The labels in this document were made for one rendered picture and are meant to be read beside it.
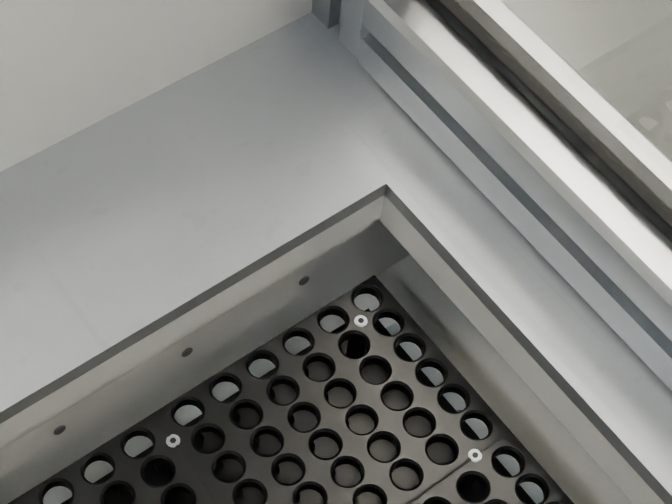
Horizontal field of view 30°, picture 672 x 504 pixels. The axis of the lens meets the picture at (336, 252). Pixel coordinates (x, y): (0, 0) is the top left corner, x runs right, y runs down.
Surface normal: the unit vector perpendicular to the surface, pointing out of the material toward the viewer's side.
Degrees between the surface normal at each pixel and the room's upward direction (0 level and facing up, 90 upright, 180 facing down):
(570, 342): 0
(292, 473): 0
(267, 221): 0
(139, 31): 90
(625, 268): 90
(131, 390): 90
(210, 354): 90
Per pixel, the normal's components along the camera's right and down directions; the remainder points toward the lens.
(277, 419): 0.07, -0.53
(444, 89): -0.80, 0.48
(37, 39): 0.60, 0.70
